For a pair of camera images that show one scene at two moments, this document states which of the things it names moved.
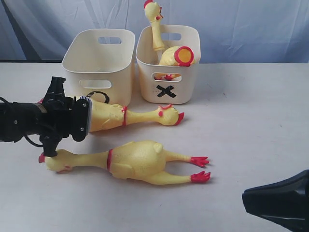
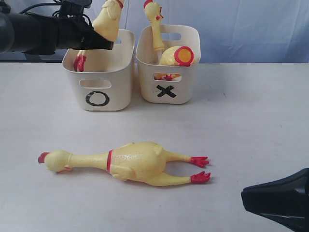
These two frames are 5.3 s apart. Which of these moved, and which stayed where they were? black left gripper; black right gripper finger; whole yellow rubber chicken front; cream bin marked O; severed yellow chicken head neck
Moved: black left gripper
Stayed: whole yellow rubber chicken front; severed yellow chicken head neck; cream bin marked O; black right gripper finger
